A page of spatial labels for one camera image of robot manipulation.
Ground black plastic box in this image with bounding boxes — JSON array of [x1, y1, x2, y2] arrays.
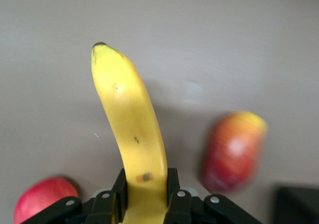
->
[[273, 183, 319, 224]]

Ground table cover sheet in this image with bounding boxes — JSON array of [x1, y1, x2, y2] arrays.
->
[[0, 0, 319, 224]]

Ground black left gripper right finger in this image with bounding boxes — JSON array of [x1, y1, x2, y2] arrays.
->
[[164, 168, 193, 224]]

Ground red yellow mango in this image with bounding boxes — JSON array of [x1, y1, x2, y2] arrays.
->
[[200, 111, 269, 194]]

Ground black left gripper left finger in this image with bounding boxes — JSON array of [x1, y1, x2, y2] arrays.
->
[[86, 168, 129, 224]]

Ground round red pink apple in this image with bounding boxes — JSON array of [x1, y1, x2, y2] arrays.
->
[[13, 176, 80, 224]]

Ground yellow banana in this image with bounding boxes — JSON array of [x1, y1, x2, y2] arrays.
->
[[91, 41, 168, 224]]

